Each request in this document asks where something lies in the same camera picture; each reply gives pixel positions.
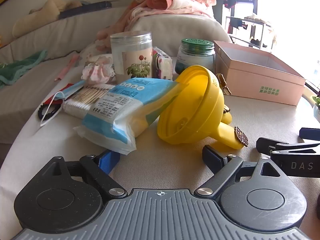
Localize red tea packet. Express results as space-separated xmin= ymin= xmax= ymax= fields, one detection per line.
xmin=45 ymin=84 xmax=73 ymax=106

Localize clear jar with floral label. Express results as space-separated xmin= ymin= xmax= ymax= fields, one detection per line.
xmin=110 ymin=31 xmax=153 ymax=83

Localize metal shoe rack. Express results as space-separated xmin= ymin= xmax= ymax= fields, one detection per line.
xmin=226 ymin=14 xmax=275 ymax=49

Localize pink printed baby clothes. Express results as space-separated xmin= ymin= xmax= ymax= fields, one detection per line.
xmin=96 ymin=0 xmax=217 ymax=48

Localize pink lace cloth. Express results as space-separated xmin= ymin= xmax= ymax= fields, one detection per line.
xmin=82 ymin=54 xmax=117 ymax=85

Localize cotton swab pack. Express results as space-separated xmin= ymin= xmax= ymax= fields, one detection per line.
xmin=62 ymin=84 xmax=118 ymax=118

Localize cream plush blanket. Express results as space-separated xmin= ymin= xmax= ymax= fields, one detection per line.
xmin=12 ymin=0 xmax=83 ymax=38

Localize black hair clip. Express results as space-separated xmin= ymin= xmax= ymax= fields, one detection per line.
xmin=37 ymin=102 xmax=62 ymax=120

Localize dark blue strap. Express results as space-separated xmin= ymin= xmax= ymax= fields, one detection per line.
xmin=58 ymin=0 xmax=119 ymax=19

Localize green cloth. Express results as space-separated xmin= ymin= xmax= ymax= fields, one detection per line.
xmin=0 ymin=49 xmax=48 ymax=88

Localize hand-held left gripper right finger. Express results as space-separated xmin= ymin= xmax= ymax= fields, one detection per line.
xmin=196 ymin=145 xmax=278 ymax=200

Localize blue face mask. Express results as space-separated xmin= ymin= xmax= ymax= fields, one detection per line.
xmin=40 ymin=80 xmax=87 ymax=127

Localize yellow plastic funnel toy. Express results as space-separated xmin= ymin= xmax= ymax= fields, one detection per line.
xmin=157 ymin=65 xmax=249 ymax=152

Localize pink cardboard box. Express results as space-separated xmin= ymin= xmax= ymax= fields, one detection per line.
xmin=214 ymin=40 xmax=307 ymax=106

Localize pink cloth strip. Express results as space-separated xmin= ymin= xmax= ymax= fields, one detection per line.
xmin=54 ymin=54 xmax=80 ymax=82

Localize white fruit print cloth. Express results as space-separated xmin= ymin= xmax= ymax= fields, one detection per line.
xmin=79 ymin=40 xmax=113 ymax=62

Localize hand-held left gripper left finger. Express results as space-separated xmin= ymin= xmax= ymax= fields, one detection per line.
xmin=47 ymin=149 xmax=128 ymax=201

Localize green lid jar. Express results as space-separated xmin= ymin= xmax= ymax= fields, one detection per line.
xmin=175 ymin=38 xmax=216 ymax=75

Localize patterned tissue packet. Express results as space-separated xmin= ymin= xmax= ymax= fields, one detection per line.
xmin=151 ymin=46 xmax=173 ymax=80

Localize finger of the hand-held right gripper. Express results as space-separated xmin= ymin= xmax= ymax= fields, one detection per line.
xmin=256 ymin=137 xmax=320 ymax=157
xmin=299 ymin=127 xmax=320 ymax=139

